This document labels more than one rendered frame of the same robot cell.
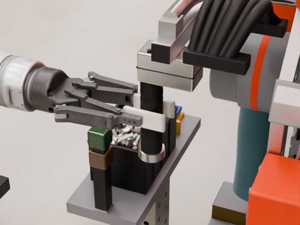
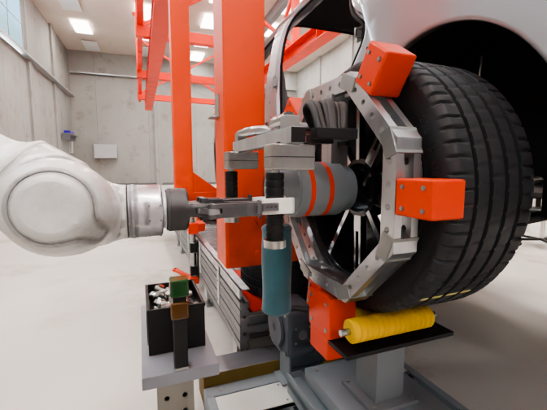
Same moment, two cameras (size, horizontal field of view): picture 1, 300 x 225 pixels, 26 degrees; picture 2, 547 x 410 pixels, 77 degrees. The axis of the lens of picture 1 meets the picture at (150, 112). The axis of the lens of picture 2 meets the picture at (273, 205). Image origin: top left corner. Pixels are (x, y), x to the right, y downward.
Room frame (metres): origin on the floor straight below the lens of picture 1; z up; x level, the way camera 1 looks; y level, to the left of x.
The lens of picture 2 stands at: (0.38, 0.46, 0.90)
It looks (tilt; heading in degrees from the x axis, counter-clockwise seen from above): 6 degrees down; 316
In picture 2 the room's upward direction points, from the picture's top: straight up
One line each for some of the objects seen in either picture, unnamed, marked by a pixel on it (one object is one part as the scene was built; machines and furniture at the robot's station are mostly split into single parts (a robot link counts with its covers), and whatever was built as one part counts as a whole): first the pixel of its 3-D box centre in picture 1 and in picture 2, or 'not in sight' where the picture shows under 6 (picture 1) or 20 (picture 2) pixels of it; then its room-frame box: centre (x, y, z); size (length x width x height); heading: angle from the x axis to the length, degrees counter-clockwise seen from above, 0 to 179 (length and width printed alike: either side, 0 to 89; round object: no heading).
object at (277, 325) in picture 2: not in sight; (323, 333); (1.17, -0.57, 0.26); 0.42 x 0.18 x 0.35; 68
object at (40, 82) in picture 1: (62, 93); (191, 208); (0.92, 0.15, 0.83); 0.09 x 0.08 x 0.07; 68
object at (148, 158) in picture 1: (151, 115); (274, 207); (0.86, 0.00, 0.83); 0.04 x 0.04 x 0.16
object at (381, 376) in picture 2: not in sight; (379, 363); (0.86, -0.44, 0.32); 0.40 x 0.30 x 0.28; 158
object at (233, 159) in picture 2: not in sight; (241, 159); (1.16, -0.16, 0.93); 0.09 x 0.05 x 0.05; 68
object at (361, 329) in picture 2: not in sight; (390, 323); (0.78, -0.33, 0.51); 0.29 x 0.06 x 0.06; 68
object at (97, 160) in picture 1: (101, 156); (179, 307); (1.06, 0.10, 0.59); 0.04 x 0.04 x 0.04; 68
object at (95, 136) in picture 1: (100, 136); (178, 286); (1.06, 0.10, 0.64); 0.04 x 0.04 x 0.04; 68
